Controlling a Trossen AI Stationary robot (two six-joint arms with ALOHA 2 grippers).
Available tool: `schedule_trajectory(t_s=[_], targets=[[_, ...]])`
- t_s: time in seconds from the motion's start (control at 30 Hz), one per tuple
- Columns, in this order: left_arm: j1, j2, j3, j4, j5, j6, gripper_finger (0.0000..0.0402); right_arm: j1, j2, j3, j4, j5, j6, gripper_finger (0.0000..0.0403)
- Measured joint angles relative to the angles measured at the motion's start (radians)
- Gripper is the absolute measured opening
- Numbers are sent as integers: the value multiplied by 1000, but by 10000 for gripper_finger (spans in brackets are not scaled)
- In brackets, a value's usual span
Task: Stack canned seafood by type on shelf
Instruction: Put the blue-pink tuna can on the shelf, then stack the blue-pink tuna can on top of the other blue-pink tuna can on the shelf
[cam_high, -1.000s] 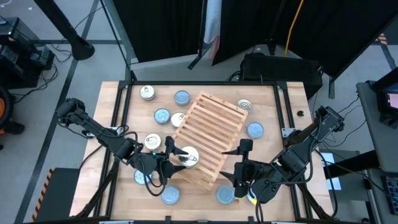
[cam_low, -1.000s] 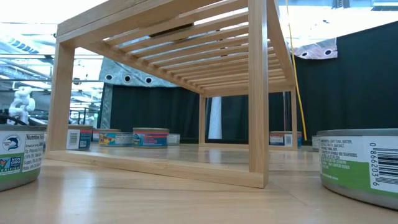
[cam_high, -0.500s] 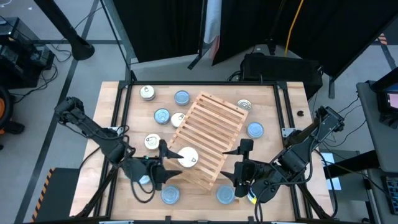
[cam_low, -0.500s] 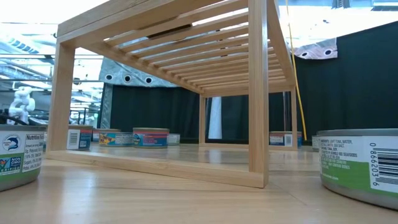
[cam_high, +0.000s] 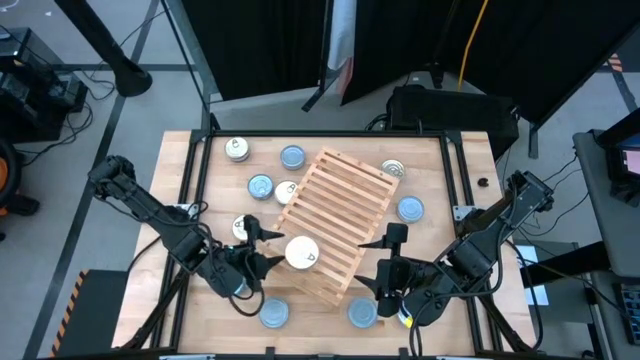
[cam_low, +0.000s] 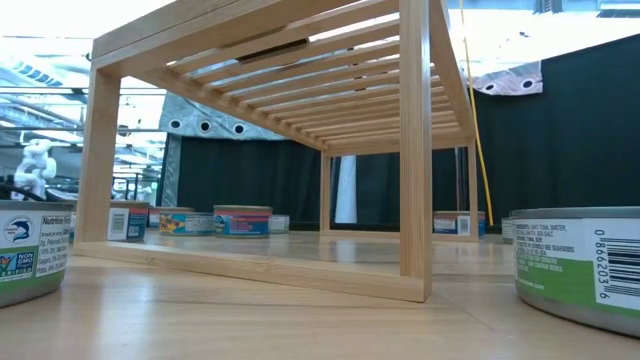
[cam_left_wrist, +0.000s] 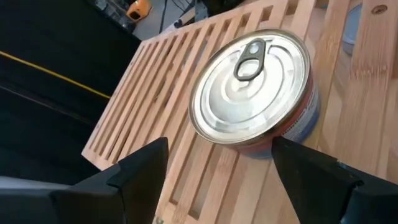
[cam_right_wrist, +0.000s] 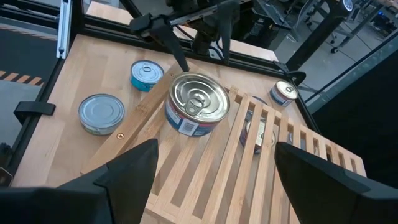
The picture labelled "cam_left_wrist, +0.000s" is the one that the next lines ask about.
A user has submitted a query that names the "wooden slatted shelf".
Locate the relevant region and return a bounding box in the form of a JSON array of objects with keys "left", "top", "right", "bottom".
[{"left": 81, "top": 0, "right": 398, "bottom": 224}]

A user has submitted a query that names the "yellow cable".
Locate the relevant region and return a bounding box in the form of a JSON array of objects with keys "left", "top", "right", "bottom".
[{"left": 0, "top": 50, "right": 112, "bottom": 100}]

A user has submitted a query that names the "orange yellow device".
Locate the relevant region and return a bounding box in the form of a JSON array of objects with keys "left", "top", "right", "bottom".
[{"left": 126, "top": 0, "right": 153, "bottom": 22}]

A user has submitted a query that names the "Bumble Bee light tuna can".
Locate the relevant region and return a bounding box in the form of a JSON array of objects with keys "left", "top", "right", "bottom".
[{"left": 341, "top": 2, "right": 364, "bottom": 57}]

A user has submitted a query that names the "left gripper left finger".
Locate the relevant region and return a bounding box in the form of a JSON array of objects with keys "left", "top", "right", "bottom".
[{"left": 0, "top": 136, "right": 169, "bottom": 224}]

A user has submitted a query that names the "Wild Planet pink salmon can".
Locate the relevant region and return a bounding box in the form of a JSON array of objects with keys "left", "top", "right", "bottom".
[{"left": 188, "top": 28, "right": 321, "bottom": 159}]

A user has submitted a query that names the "black curtain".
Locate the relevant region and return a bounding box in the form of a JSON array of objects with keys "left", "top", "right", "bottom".
[
  {"left": 0, "top": 0, "right": 142, "bottom": 99},
  {"left": 0, "top": 54, "right": 125, "bottom": 185}
]

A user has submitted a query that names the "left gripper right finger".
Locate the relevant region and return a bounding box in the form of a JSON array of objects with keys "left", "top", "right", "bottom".
[{"left": 272, "top": 136, "right": 398, "bottom": 224}]

